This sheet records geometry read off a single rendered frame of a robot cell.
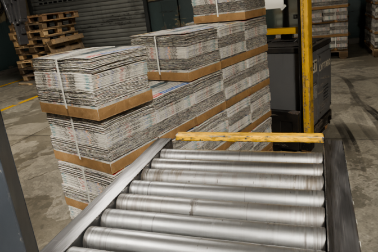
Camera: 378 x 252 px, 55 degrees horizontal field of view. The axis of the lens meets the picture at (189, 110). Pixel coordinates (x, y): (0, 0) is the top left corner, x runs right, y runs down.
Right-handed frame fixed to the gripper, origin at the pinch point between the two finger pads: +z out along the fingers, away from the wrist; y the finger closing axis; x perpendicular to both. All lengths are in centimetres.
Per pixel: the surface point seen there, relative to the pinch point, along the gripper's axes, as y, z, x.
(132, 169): -56, 37, 10
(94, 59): -21.4, 11.4, -11.7
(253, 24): -18, 14, -139
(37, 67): 11.7, 13.9, -9.9
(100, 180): -10, 61, -12
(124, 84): -21.0, 23.3, -24.0
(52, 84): 4.1, 20.6, -9.6
